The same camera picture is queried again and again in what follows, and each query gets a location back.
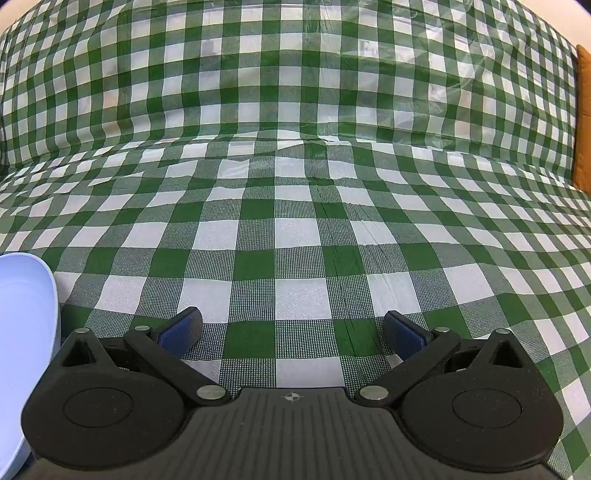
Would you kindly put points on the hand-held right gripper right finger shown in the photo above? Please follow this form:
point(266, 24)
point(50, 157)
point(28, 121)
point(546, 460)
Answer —
point(406, 334)

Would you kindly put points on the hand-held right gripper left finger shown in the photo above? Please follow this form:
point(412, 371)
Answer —
point(178, 334)

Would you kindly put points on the light blue plate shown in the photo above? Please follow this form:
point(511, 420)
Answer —
point(23, 350)

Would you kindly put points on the green white checkered tablecloth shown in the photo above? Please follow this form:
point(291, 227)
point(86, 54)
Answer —
point(295, 138)

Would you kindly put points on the orange brown panel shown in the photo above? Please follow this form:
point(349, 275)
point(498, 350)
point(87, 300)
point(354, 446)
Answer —
point(582, 120)

